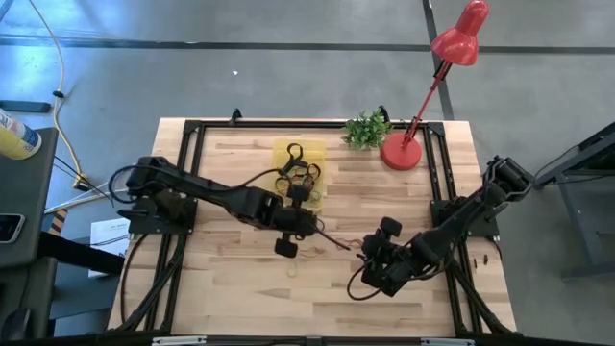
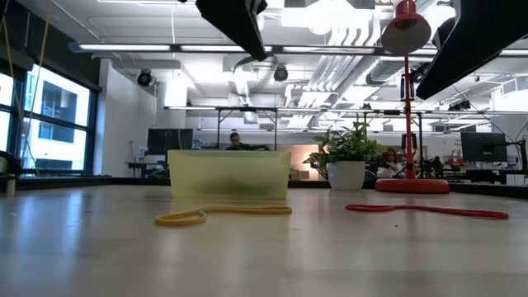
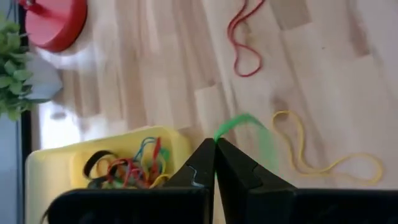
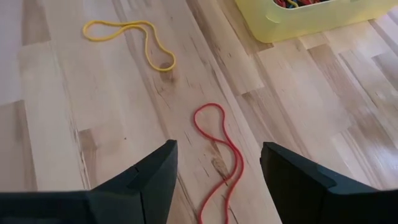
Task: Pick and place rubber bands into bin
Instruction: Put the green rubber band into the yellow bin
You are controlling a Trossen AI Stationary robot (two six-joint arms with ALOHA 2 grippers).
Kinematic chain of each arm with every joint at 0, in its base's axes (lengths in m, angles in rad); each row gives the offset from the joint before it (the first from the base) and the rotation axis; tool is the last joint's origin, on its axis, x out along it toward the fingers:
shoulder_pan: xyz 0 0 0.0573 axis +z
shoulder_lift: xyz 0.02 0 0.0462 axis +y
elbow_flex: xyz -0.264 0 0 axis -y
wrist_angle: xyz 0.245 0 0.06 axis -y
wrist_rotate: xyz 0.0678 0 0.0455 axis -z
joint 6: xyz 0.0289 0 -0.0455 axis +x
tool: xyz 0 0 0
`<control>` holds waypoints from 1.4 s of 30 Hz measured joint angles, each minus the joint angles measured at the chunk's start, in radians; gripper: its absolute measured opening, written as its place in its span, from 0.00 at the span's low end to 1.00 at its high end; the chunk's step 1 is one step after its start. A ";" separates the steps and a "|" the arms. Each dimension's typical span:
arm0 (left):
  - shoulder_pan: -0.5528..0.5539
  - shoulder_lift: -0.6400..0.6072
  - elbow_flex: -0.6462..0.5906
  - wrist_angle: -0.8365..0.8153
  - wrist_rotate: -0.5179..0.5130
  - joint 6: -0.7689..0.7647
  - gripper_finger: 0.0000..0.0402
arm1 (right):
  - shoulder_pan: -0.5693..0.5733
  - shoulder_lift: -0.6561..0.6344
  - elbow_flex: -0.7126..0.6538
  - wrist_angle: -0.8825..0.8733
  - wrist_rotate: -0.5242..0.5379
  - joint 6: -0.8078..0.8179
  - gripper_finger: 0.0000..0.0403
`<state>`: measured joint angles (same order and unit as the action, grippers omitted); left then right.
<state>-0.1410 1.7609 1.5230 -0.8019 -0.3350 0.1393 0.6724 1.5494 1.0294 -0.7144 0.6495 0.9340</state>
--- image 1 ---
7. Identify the grey metal table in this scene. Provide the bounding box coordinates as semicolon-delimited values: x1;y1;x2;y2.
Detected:
530;122;615;280

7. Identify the black flat bar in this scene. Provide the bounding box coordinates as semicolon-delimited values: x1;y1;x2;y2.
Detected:
0;99;53;114

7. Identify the red desk lamp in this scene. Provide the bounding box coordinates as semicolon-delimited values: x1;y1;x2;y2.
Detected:
379;0;491;172

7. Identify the yellow translucent plastic bin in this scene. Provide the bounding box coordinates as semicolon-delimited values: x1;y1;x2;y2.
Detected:
266;138;329;214

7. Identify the white cable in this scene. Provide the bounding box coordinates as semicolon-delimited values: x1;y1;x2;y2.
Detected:
43;180;121;215

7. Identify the black smartphone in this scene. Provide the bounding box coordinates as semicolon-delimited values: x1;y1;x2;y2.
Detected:
0;213;25;245

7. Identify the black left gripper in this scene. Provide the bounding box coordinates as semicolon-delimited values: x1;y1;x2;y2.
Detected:
271;184;352;259

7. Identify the white paper sheet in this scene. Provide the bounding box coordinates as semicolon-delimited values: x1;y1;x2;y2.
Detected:
88;218;132;279

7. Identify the silver metal bracket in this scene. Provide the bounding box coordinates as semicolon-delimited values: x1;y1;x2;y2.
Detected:
421;337;476;346
152;335;208;346

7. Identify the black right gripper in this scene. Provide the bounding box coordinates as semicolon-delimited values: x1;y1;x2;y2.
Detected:
360;216;422;297

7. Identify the small green potted plant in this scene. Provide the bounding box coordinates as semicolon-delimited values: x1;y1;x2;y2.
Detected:
341;109;394;151

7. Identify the dark grey side table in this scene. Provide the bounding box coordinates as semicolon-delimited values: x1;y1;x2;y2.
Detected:
0;127;59;270

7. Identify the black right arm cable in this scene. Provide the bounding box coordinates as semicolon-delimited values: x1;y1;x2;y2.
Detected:
346;261;381;302

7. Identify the black metal table frame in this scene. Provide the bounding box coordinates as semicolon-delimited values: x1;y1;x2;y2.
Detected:
114;118;518;337

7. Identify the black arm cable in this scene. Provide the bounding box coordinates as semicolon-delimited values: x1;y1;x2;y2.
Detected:
346;261;381;302
108;162;290;206

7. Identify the yellow floor cable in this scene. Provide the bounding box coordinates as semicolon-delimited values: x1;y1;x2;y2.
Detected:
28;0;86;182

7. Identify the black furniture beam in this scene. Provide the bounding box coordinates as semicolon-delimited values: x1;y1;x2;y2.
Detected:
37;232;126;276

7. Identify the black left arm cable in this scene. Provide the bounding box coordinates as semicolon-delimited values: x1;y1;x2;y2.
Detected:
108;162;290;206

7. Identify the wide black rubber band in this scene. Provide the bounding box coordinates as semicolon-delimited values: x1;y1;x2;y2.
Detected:
277;142;309;177
275;162;322;203

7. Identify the yellow wipes canister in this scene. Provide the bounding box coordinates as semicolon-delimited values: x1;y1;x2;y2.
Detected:
0;109;43;161

